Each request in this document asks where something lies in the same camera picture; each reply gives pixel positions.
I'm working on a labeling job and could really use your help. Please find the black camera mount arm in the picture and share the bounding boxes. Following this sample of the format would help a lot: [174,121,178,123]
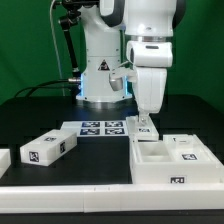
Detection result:
[53,0,108,79]

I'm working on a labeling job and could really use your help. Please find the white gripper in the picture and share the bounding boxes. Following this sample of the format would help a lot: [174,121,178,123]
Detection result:
[126,41,173,124]

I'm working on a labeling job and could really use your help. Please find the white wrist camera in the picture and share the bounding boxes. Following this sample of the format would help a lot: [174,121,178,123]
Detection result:
[109,67,136,91]

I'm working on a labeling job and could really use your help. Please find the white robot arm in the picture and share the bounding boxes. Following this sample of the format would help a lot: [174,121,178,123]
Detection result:
[79,0,186,126]

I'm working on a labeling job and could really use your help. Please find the white marker base plate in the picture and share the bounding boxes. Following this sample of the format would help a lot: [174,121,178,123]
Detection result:
[61,120,128,137]

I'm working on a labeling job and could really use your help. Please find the white door panel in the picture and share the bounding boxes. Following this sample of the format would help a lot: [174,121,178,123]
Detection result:
[126,116,159,141]
[163,133,209,164]

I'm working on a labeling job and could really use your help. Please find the white cable at back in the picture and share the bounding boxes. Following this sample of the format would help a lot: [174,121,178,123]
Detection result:
[49,0,66,97]

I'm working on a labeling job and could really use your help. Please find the white cabinet top block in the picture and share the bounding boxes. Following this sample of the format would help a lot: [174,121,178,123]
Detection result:
[20,129,77,166]

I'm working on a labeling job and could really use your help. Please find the white cabinet body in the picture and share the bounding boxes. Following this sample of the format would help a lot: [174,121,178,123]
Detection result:
[129,138,224,184]

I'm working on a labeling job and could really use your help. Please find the black cables on table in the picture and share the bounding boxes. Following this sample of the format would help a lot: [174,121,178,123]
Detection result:
[13,78,83,98]

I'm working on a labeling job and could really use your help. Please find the white workspace border frame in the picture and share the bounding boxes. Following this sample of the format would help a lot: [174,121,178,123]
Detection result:
[0,148,224,214]

